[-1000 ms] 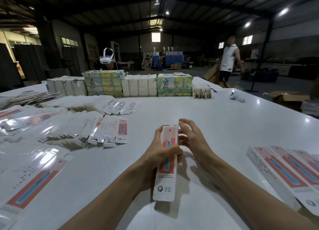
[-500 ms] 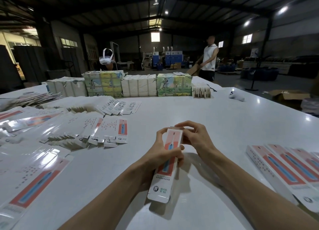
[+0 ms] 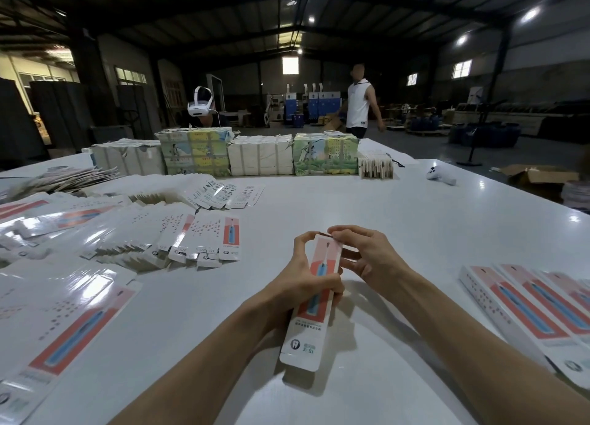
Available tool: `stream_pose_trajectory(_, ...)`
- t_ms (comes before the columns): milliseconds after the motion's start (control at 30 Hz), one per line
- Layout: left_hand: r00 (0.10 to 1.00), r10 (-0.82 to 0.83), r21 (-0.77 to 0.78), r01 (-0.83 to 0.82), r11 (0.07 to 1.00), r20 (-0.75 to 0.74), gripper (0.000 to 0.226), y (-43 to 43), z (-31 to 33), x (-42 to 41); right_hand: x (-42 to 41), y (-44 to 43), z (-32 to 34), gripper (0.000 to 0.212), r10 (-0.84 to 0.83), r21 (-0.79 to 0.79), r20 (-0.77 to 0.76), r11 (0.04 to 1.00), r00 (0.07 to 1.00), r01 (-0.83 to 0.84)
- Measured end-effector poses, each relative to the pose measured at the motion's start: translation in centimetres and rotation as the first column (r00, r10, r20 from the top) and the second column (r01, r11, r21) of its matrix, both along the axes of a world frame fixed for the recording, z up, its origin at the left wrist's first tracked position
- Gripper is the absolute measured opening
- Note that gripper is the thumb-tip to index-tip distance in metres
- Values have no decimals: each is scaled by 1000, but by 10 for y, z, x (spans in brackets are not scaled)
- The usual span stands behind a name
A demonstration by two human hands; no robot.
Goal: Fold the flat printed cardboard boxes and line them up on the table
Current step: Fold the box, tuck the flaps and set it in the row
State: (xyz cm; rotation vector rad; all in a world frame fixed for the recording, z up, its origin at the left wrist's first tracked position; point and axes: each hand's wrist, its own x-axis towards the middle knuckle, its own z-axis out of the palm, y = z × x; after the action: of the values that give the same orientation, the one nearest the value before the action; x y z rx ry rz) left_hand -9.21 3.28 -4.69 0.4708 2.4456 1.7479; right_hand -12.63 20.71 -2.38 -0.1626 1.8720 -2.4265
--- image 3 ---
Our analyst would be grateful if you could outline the person's left hand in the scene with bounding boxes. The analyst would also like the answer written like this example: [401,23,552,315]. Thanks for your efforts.
[253,232,346,335]

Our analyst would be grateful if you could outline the person's right hand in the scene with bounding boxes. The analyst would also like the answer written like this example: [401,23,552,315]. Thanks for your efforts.
[328,225,414,300]

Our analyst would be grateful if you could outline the toothbrush carton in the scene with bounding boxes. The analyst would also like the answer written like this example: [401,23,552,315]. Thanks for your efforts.
[279,234,344,373]

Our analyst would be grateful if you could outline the pile of carton blanks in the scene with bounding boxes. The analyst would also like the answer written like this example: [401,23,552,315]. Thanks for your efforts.
[0,173,265,425]

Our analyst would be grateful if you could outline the person's right forearm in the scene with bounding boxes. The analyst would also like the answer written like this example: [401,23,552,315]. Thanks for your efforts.
[387,273,590,425]

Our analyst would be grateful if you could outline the person's left forearm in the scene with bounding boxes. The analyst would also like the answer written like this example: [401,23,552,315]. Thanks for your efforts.
[111,300,289,425]

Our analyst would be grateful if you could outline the small beige card stack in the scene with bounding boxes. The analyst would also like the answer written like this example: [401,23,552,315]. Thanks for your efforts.
[358,155,395,180]

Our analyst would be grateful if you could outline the small white object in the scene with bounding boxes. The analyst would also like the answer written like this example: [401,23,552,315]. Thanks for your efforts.
[426,164,457,186]

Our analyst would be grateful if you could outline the green printed carton bundle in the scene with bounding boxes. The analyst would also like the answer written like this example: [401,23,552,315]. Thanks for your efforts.
[293,131,360,176]

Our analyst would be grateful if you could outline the row of white cartons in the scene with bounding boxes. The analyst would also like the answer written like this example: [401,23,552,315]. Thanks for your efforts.
[227,135,294,177]
[90,139,167,176]

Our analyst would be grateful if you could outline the blue bins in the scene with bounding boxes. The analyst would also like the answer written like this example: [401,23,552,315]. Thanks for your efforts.
[449,122,520,149]

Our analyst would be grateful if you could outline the blue machine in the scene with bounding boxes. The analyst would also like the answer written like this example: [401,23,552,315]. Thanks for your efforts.
[284,87,344,125]

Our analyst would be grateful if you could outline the black floor stand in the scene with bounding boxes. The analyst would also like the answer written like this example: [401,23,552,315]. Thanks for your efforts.
[456,70,514,168]

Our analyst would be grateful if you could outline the green yellow carton bundle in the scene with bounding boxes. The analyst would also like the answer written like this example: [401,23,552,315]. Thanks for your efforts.
[157,127,234,178]

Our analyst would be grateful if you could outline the open cardboard box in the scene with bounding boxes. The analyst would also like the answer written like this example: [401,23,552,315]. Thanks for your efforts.
[500,164,580,201]

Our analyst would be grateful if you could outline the white headset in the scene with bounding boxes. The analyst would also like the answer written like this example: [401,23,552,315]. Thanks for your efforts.
[187,87,216,117]

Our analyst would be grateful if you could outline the white plastic bags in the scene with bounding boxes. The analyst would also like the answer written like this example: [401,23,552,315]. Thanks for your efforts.
[560,181,590,214]

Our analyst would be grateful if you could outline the grey crate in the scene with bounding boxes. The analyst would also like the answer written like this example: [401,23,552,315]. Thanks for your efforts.
[89,125,135,145]

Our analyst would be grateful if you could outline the pile of grey flat sheets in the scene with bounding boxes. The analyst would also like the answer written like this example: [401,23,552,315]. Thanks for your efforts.
[0,165,116,200]

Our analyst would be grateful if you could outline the dark grey cabinet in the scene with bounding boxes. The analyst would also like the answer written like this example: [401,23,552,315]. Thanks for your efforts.
[29,79,93,149]

